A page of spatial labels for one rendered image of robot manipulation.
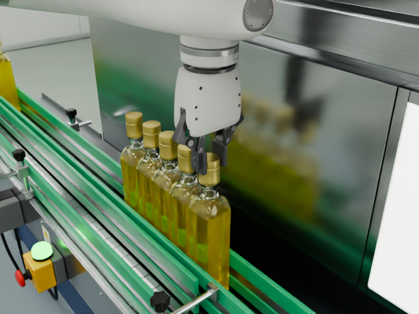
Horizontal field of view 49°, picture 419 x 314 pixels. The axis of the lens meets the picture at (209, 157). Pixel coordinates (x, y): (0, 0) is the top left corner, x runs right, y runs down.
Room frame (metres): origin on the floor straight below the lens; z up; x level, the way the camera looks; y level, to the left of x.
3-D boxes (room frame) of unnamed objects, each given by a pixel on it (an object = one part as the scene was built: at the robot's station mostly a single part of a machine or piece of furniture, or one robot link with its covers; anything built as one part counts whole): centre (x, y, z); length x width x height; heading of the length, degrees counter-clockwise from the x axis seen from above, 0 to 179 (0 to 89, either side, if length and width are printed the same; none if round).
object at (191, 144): (0.63, 0.03, 1.35); 0.03 x 0.03 x 0.07; 39
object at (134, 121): (0.83, 0.15, 1.31); 0.04 x 0.04 x 0.04
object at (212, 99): (0.65, 0.00, 1.44); 0.10 x 0.07 x 0.11; 129
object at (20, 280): (0.78, 0.41, 0.96); 0.04 x 0.03 x 0.04; 39
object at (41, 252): (0.81, 0.38, 1.01); 0.04 x 0.04 x 0.03
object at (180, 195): (0.70, 0.04, 1.16); 0.06 x 0.06 x 0.21; 38
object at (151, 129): (0.79, 0.11, 1.31); 0.04 x 0.04 x 0.04
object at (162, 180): (0.74, 0.07, 1.16); 0.06 x 0.06 x 0.21; 39
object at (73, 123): (1.24, 0.38, 1.11); 0.07 x 0.04 x 0.13; 129
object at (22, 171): (0.96, 0.47, 1.11); 0.07 x 0.04 x 0.13; 129
